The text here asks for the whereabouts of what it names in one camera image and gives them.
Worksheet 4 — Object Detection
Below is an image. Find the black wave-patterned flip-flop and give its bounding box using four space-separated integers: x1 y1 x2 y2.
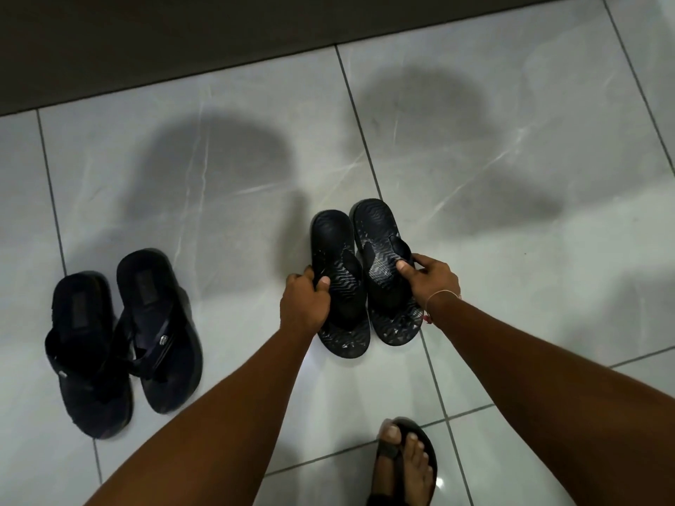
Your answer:
309 209 371 359
348 198 426 347

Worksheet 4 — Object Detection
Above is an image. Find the black worn sandal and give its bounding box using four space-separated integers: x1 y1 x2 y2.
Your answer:
366 416 439 506

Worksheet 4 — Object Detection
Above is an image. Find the person's left hand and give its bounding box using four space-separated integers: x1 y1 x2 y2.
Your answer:
279 265 332 339

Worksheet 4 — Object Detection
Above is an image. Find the person's right hand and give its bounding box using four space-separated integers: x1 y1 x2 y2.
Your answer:
396 253 463 323

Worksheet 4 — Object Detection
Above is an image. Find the plain black flip-flop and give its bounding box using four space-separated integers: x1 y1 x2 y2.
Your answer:
115 248 204 416
44 271 134 441

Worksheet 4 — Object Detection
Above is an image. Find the person's right forearm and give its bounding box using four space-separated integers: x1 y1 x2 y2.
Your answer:
425 294 675 506

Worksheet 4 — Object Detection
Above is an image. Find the person's right foot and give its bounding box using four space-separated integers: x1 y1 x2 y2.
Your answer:
369 424 435 506

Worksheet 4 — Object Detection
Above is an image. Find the thin string bracelet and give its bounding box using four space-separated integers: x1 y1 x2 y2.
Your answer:
423 289 463 325

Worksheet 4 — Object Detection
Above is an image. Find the person's left forearm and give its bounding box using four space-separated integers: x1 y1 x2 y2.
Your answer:
84 324 317 506

